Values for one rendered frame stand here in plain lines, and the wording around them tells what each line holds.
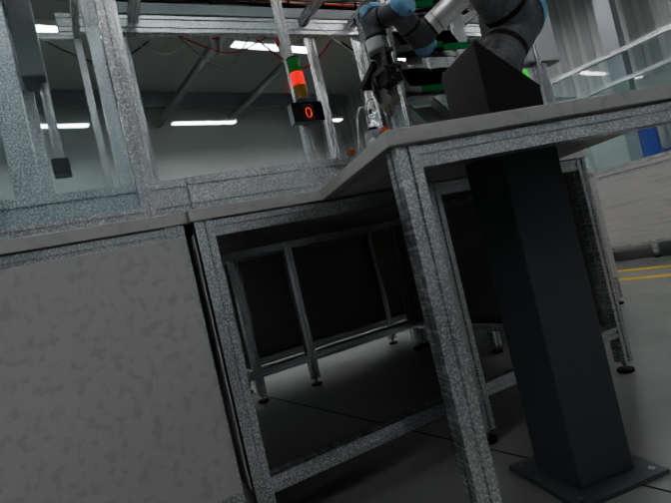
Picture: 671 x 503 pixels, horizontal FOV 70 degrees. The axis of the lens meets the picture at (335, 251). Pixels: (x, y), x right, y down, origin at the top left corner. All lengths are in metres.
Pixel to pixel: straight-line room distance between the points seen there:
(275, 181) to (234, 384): 0.56
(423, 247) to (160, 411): 0.72
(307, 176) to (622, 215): 4.41
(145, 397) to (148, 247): 0.34
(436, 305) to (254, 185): 0.68
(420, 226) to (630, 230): 4.70
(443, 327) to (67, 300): 0.80
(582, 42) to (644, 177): 5.84
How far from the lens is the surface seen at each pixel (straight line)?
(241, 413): 1.24
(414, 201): 0.85
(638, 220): 5.45
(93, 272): 1.19
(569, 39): 10.99
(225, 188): 1.32
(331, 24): 3.22
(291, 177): 1.38
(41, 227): 1.24
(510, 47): 1.34
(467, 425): 0.91
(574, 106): 1.06
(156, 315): 1.20
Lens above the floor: 0.66
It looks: 1 degrees up
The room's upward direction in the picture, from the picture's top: 13 degrees counter-clockwise
